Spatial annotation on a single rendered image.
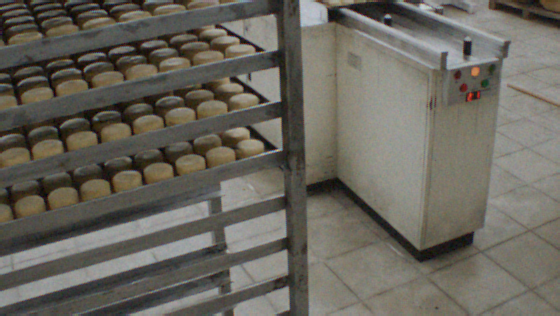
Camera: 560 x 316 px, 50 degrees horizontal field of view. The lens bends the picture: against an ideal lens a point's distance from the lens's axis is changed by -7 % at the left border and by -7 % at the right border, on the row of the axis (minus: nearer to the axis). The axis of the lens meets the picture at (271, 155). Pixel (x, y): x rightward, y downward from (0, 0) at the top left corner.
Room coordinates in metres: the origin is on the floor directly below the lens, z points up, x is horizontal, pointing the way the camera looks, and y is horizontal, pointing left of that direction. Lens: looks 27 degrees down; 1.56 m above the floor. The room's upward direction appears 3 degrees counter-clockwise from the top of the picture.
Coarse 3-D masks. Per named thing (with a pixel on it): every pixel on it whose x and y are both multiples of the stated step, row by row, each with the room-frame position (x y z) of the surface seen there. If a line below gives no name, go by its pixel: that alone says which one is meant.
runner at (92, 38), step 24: (264, 0) 0.99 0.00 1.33; (120, 24) 0.89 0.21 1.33; (144, 24) 0.91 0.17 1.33; (168, 24) 0.92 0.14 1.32; (192, 24) 0.94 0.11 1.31; (216, 24) 0.95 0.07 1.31; (0, 48) 0.82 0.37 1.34; (24, 48) 0.83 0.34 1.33; (48, 48) 0.85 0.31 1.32; (72, 48) 0.86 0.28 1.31; (96, 48) 0.87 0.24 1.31
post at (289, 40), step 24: (288, 0) 0.97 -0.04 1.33; (288, 24) 0.97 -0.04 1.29; (288, 48) 0.97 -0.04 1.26; (288, 72) 0.97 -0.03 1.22; (288, 96) 0.97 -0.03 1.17; (288, 120) 0.97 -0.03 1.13; (288, 144) 0.97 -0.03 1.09; (288, 168) 0.98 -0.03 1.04; (288, 192) 0.98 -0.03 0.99; (288, 216) 0.98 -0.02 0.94; (288, 240) 0.99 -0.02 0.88; (288, 264) 0.99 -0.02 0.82
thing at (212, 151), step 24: (192, 144) 1.09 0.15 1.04; (216, 144) 1.05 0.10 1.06; (240, 144) 1.04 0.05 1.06; (96, 168) 0.97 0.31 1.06; (120, 168) 0.97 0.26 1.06; (144, 168) 0.99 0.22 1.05; (168, 168) 0.96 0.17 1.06; (192, 168) 0.96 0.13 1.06; (0, 192) 0.90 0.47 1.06; (24, 192) 0.90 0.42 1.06; (48, 192) 0.92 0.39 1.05; (72, 192) 0.89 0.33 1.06; (96, 192) 0.89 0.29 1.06; (0, 216) 0.82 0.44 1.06; (24, 216) 0.84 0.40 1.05
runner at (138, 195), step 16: (240, 160) 0.96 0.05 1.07; (256, 160) 0.97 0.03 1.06; (272, 160) 0.99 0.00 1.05; (192, 176) 0.93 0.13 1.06; (208, 176) 0.94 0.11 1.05; (224, 176) 0.95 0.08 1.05; (240, 176) 0.96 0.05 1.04; (128, 192) 0.88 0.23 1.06; (144, 192) 0.89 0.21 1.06; (160, 192) 0.90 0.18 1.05; (176, 192) 0.91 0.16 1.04; (64, 208) 0.83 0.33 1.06; (80, 208) 0.85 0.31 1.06; (96, 208) 0.86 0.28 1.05; (112, 208) 0.87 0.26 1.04; (0, 224) 0.79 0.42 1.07; (16, 224) 0.80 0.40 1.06; (32, 224) 0.81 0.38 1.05; (48, 224) 0.82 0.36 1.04; (0, 240) 0.79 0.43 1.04
